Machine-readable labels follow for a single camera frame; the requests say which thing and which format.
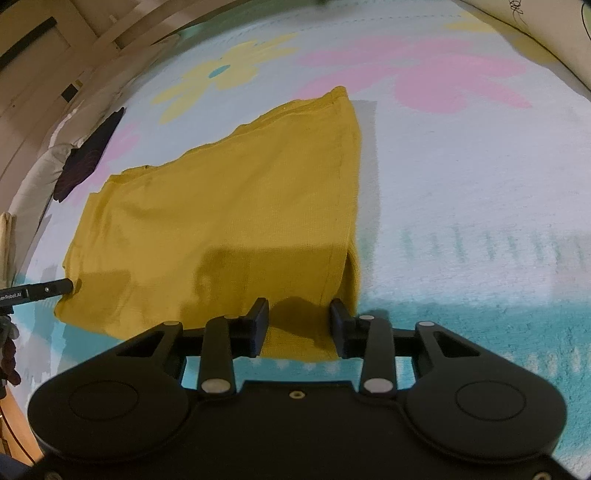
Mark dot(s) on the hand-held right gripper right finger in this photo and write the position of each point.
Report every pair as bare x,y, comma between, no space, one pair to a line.
339,327

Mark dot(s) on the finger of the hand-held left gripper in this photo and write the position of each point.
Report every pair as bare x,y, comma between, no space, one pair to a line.
46,290

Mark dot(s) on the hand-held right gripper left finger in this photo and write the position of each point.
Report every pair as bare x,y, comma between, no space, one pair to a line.
261,325

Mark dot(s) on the mustard yellow knit garment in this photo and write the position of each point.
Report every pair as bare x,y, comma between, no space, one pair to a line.
221,207

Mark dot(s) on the white pillow with dark print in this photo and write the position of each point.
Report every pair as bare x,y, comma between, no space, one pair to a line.
51,157

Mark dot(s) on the pastel floral blanket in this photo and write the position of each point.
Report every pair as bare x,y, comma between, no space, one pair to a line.
461,184

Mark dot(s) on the wooden bed headboard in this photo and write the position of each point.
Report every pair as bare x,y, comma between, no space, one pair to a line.
37,69

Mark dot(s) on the folded floral quilt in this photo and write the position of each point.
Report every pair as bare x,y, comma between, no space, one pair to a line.
554,27

